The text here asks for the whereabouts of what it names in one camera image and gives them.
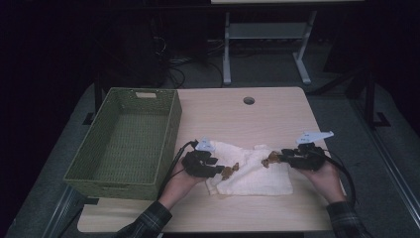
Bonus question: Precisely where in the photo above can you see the white metal stand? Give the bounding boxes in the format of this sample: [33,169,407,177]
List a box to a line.
[222,10,319,86]

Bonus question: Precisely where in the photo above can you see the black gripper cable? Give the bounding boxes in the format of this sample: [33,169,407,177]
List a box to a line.
[321,149,358,208]
[157,140,200,200]

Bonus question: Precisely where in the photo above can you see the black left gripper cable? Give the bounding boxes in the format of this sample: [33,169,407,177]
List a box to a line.
[157,140,200,200]

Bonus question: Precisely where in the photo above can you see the person's left hand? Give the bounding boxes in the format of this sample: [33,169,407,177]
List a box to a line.
[157,161,206,211]

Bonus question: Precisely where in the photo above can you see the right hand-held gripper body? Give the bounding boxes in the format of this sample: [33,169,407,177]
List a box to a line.
[289,130,335,172]

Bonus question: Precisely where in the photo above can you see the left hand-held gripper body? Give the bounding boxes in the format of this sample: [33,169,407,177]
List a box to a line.
[180,136,216,179]

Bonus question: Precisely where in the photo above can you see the aluminium floor rail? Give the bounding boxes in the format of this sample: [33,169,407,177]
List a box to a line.
[349,97,420,230]
[41,183,87,238]

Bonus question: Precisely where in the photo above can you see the black metal stand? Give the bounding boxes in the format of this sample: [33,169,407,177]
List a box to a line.
[345,63,392,131]
[81,73,104,127]

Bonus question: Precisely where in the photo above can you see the green woven basket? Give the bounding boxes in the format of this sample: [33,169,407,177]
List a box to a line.
[62,86,183,201]

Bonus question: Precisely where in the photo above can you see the white towel with brown patches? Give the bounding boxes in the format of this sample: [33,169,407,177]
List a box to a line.
[204,140,294,197]

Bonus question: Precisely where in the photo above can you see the person's right hand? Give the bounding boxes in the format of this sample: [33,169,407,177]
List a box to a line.
[297,160,347,205]

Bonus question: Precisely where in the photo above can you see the tangle of floor cables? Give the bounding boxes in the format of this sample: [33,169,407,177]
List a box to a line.
[150,34,226,89]

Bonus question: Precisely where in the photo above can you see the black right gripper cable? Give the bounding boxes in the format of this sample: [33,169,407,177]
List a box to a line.
[321,149,358,208]

